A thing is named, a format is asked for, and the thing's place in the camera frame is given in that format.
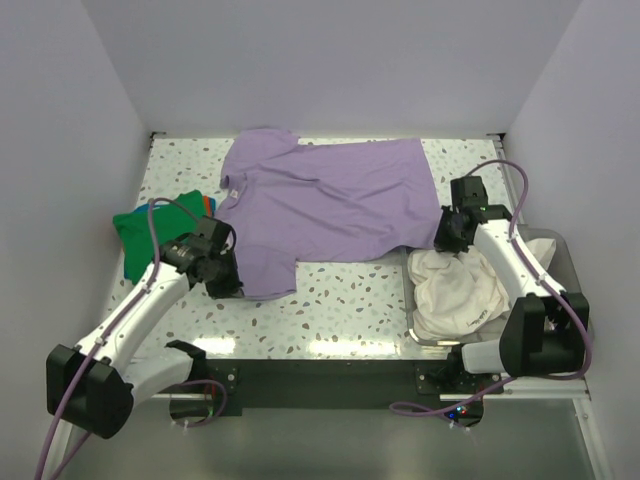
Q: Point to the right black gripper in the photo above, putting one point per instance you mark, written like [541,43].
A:
[441,242]

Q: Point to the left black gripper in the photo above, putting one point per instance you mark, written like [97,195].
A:
[231,288]

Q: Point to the purple t-shirt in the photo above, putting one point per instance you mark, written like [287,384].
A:
[291,202]

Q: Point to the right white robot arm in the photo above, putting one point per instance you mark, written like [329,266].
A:
[546,331]

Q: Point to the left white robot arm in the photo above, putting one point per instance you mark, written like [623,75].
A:
[96,384]

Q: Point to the white t-shirt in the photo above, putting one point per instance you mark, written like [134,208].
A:
[456,296]

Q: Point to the folded green t-shirt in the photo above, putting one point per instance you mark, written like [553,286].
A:
[145,235]

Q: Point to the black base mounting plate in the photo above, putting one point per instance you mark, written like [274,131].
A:
[439,388]

